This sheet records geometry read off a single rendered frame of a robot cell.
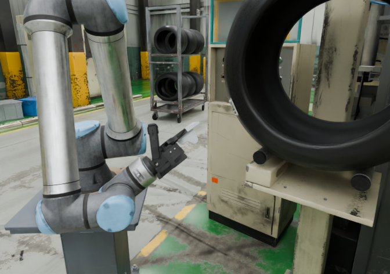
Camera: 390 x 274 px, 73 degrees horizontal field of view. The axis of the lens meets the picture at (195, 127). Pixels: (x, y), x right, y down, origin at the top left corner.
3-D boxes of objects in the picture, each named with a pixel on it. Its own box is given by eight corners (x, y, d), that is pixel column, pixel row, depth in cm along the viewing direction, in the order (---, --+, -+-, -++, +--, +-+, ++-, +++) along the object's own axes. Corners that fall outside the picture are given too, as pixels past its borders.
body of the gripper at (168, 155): (189, 155, 88) (160, 177, 87) (173, 134, 88) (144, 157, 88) (188, 156, 80) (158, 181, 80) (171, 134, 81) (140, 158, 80)
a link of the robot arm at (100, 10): (109, 139, 128) (65, -33, 73) (146, 136, 132) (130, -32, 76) (109, 165, 119) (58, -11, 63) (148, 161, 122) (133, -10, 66)
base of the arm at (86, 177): (59, 191, 113) (54, 170, 110) (81, 171, 131) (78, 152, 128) (101, 191, 111) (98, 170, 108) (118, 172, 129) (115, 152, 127)
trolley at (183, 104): (182, 107, 599) (180, 15, 546) (208, 110, 575) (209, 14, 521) (149, 121, 482) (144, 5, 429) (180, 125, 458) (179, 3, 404)
